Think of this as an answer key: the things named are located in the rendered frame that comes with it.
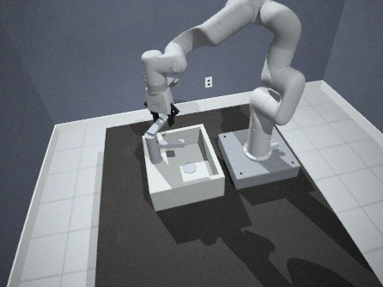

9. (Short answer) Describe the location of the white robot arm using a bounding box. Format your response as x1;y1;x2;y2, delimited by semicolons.
142;0;306;162

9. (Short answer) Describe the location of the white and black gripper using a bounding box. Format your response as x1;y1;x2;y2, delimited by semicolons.
144;86;179;127

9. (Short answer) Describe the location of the white rectangular basin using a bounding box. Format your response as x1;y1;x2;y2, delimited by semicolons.
143;124;225;211

